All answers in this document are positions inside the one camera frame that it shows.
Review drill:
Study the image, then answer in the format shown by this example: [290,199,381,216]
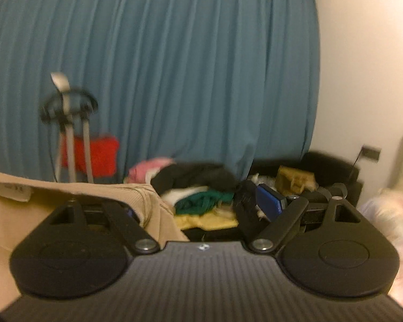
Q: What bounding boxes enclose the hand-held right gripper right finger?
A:
[234,180,361,254]

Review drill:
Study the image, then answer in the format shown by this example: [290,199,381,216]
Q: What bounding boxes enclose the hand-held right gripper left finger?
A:
[49,199,161,255]

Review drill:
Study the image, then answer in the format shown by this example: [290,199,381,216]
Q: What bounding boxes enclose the beige pants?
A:
[0,168,190,312]

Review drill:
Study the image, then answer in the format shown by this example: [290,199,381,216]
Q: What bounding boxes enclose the brown bag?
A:
[276,165,318,192]

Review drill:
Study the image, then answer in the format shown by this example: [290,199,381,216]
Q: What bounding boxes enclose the pink cloth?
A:
[128,157,175,184]

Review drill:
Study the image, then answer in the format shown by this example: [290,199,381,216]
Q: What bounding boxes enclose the white cloth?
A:
[159,186,210,207]

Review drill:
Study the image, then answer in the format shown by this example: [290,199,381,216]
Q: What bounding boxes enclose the yellow cloth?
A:
[173,208,239,231]

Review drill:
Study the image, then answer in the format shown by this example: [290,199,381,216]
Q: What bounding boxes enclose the black sofa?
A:
[249,151,363,208]

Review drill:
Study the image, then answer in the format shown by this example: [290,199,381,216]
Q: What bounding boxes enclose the green garment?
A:
[175,191,234,216]

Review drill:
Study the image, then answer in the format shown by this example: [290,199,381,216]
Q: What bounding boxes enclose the black garment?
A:
[150,163,240,197]

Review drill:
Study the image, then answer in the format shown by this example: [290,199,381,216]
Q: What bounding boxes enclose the pastel blanket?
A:
[358,188,403,312]

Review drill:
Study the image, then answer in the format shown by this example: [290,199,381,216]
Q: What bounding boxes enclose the blue pleated curtain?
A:
[0,0,323,188]

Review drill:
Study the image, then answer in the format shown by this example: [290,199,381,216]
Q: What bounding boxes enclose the dark wall socket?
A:
[360,145,382,162]

